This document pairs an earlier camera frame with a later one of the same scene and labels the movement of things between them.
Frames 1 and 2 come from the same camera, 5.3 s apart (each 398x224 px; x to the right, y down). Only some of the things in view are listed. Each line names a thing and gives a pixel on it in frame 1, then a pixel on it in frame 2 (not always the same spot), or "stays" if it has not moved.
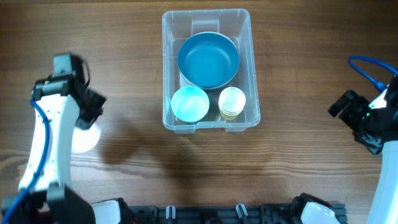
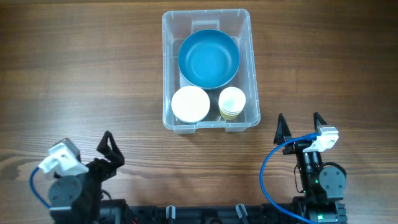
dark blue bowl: [208, 60] stays
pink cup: [227, 113] stays
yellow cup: [228, 117] stays
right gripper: [368, 137] → [283, 132]
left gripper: [99, 101] → [107, 169]
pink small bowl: [85, 140] → [190, 104]
